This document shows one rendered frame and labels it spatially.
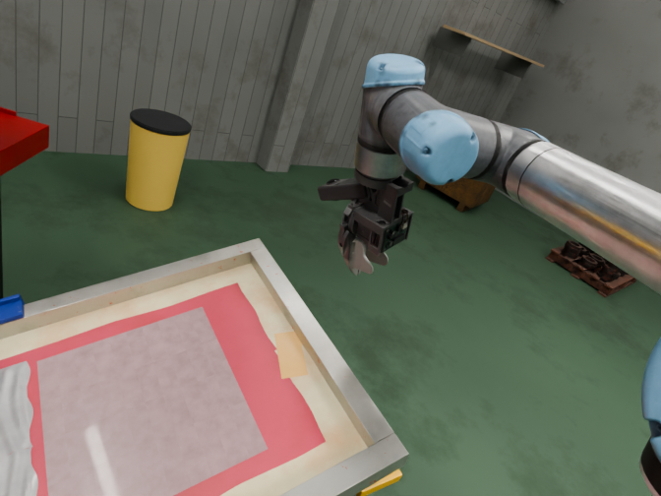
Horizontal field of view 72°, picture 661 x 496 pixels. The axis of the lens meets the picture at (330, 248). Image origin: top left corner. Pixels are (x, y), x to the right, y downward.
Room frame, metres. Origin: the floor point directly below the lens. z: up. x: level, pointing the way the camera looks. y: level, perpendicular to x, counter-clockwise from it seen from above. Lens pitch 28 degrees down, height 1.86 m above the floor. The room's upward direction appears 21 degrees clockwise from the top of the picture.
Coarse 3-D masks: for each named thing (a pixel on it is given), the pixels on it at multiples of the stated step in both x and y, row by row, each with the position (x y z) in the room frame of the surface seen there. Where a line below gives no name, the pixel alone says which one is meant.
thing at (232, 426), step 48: (192, 384) 0.55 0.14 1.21; (240, 384) 0.57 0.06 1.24; (288, 384) 0.59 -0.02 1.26; (96, 432) 0.44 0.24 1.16; (144, 432) 0.45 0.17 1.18; (192, 432) 0.47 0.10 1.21; (240, 432) 0.49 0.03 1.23; (288, 432) 0.50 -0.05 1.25; (48, 480) 0.36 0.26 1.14; (96, 480) 0.37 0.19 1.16; (144, 480) 0.39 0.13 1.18; (192, 480) 0.40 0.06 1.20; (240, 480) 0.42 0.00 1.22
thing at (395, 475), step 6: (390, 474) 0.74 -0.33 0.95; (396, 474) 0.75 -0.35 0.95; (384, 480) 0.72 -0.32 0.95; (390, 480) 0.72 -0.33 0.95; (396, 480) 0.74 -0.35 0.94; (372, 486) 0.69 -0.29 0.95; (378, 486) 0.70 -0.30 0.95; (384, 486) 0.72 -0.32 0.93; (360, 492) 0.67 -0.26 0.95; (366, 492) 0.68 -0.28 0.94; (372, 492) 0.69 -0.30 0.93
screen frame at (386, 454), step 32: (224, 256) 0.84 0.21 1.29; (256, 256) 0.86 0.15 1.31; (96, 288) 0.68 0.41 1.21; (128, 288) 0.70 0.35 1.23; (160, 288) 0.75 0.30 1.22; (288, 288) 0.77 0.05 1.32; (32, 320) 0.60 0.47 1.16; (288, 320) 0.72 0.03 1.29; (320, 352) 0.63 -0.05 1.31; (352, 384) 0.58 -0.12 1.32; (352, 416) 0.54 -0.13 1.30; (384, 448) 0.48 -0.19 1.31; (320, 480) 0.42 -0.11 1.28; (352, 480) 0.43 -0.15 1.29
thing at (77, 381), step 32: (224, 288) 0.78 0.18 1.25; (128, 320) 0.66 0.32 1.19; (160, 320) 0.67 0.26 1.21; (192, 320) 0.69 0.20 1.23; (224, 320) 0.70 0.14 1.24; (256, 320) 0.71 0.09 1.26; (32, 352) 0.55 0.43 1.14; (64, 352) 0.56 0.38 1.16; (96, 352) 0.57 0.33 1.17; (128, 352) 0.59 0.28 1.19; (160, 352) 0.60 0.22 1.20; (192, 352) 0.61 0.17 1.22; (224, 352) 0.63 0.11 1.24; (256, 352) 0.64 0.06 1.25; (32, 384) 0.49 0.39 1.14; (64, 384) 0.50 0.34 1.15; (96, 384) 0.52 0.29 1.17; (128, 384) 0.53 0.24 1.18; (160, 384) 0.54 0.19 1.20; (32, 416) 0.44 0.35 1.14; (64, 416) 0.45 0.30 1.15; (96, 416) 0.46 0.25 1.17
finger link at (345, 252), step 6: (342, 222) 0.64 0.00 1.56; (342, 228) 0.64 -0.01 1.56; (342, 234) 0.64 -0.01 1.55; (348, 234) 0.64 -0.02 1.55; (354, 234) 0.65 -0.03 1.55; (342, 240) 0.64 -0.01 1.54; (348, 240) 0.64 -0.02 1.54; (342, 246) 0.64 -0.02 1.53; (348, 246) 0.65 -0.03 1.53; (342, 252) 0.65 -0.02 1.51; (348, 252) 0.65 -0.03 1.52; (348, 258) 0.65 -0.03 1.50
